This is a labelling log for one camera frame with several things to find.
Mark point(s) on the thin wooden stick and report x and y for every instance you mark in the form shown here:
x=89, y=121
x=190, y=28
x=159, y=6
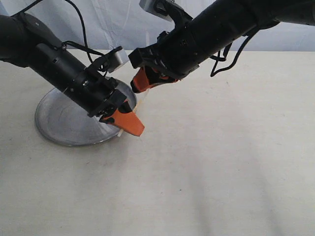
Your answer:
x=136, y=108

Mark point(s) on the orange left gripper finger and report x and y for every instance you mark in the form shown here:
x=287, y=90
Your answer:
x=124, y=118

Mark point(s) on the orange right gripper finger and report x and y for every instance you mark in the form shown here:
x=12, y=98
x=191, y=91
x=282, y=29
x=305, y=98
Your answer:
x=140, y=82
x=156, y=79

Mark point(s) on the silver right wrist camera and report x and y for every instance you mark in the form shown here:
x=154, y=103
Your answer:
x=166, y=9

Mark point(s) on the light blue backdrop cloth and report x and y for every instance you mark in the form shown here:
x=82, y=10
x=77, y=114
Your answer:
x=112, y=23

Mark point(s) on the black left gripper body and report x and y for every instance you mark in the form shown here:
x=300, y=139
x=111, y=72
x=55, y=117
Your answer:
x=95, y=93

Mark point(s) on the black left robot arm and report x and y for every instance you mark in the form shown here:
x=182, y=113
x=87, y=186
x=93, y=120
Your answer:
x=25, y=41

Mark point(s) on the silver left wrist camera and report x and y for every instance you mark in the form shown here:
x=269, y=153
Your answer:
x=116, y=59

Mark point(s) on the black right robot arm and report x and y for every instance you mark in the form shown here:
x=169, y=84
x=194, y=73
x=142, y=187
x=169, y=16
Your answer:
x=251, y=16

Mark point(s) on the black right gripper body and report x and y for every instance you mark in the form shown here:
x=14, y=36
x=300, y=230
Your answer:
x=192, y=41

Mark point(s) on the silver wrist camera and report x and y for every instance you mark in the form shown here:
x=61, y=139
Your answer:
x=116, y=59
x=166, y=9

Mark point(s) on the round silver metal plate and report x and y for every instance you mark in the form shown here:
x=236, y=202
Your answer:
x=61, y=121

